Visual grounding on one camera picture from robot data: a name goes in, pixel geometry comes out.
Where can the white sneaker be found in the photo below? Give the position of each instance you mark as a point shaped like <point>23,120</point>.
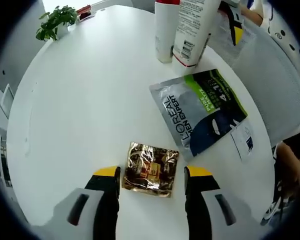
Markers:
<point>275,212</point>

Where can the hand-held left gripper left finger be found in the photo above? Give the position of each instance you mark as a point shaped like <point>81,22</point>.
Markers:
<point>105,200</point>

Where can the white office chair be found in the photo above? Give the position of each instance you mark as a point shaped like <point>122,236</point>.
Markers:
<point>7,100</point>

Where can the tall red-collared skincare bottle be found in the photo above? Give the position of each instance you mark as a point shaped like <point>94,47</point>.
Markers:
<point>165,30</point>

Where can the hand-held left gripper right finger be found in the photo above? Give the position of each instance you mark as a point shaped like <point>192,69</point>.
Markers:
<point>200,200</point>

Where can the grey mesh chair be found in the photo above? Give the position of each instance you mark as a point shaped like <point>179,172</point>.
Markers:
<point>277,100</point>

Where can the person's leg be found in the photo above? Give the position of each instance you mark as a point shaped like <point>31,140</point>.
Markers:
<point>290,165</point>

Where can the gold skincare sachet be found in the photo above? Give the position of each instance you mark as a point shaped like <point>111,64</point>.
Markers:
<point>150,170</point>

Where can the red box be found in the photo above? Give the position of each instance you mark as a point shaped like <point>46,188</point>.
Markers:
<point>86,11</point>

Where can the potted green plant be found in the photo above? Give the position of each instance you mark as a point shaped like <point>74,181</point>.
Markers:
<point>55,22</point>

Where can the white skincare tube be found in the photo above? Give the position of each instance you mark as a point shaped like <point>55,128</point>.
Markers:
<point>192,32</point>

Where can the green black skincare mask packet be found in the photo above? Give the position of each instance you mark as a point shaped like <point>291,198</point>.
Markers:
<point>197,117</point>

